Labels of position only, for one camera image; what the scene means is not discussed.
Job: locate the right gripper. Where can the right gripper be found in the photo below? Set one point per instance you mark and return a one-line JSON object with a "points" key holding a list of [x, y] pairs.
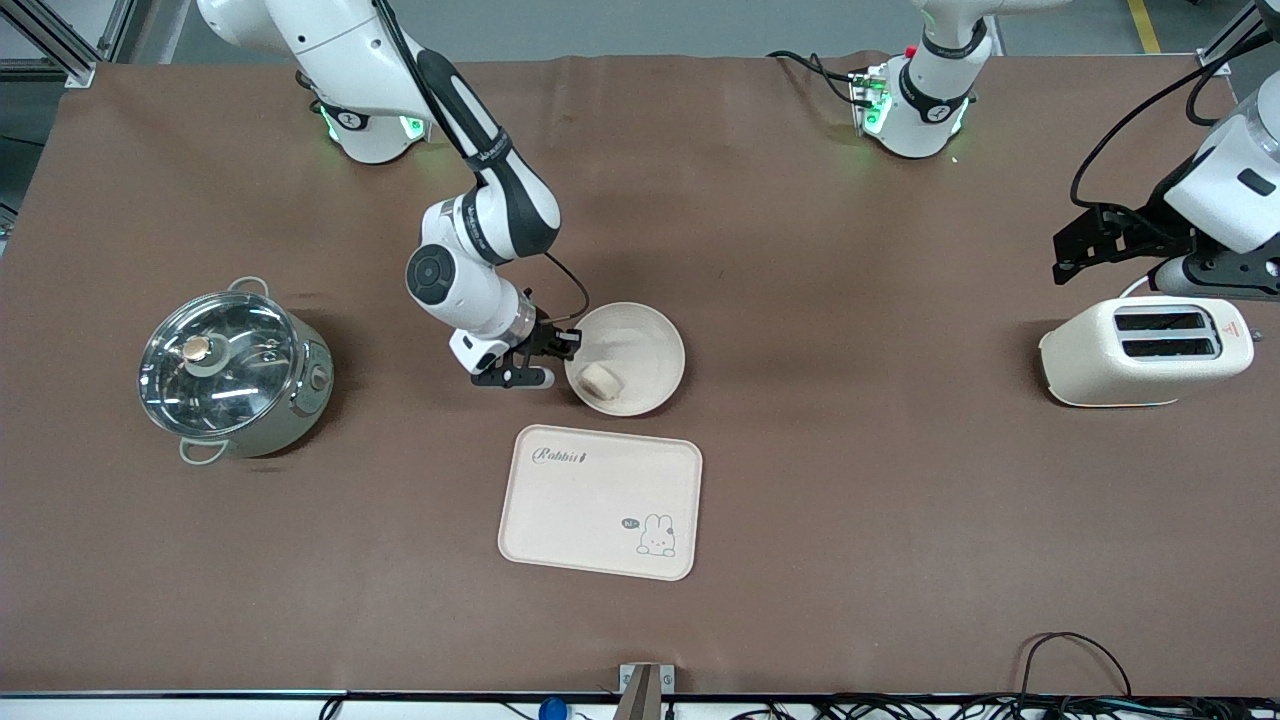
{"points": [[546, 340]]}

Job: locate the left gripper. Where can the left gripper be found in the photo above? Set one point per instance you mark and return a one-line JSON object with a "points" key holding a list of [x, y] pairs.
{"points": [[1128, 233]]}

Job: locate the pale steamed bun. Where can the pale steamed bun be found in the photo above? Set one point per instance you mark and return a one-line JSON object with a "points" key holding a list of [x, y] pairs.
{"points": [[602, 382]]}

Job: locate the cream round plate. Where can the cream round plate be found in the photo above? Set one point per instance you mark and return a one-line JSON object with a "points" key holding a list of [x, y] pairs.
{"points": [[640, 345]]}

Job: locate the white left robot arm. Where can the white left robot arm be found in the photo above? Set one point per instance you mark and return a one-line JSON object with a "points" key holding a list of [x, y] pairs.
{"points": [[930, 100]]}

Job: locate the white two-slot toaster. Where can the white two-slot toaster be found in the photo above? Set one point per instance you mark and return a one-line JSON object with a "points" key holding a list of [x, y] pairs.
{"points": [[1090, 360]]}

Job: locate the cream tray with rabbit print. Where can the cream tray with rabbit print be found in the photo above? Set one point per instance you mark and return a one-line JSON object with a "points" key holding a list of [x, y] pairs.
{"points": [[590, 510]]}

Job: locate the brown table cover mat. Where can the brown table cover mat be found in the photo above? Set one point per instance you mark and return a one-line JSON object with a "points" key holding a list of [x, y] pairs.
{"points": [[800, 300]]}

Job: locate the stainless steel electric pot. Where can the stainless steel electric pot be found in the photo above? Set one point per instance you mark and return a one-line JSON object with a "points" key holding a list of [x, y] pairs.
{"points": [[295, 410]]}

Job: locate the glass pot lid with knob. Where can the glass pot lid with knob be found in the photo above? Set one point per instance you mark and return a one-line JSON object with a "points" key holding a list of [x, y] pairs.
{"points": [[225, 365]]}

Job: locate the blue round cap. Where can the blue round cap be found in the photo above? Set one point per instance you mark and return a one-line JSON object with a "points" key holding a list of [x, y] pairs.
{"points": [[552, 710]]}

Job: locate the aluminium frame profile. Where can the aluminium frame profile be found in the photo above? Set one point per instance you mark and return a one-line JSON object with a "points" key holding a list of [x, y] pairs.
{"points": [[60, 40], [1225, 40]]}

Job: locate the metal clamp bracket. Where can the metal clamp bracket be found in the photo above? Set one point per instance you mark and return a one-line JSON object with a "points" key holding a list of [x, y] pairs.
{"points": [[645, 690]]}

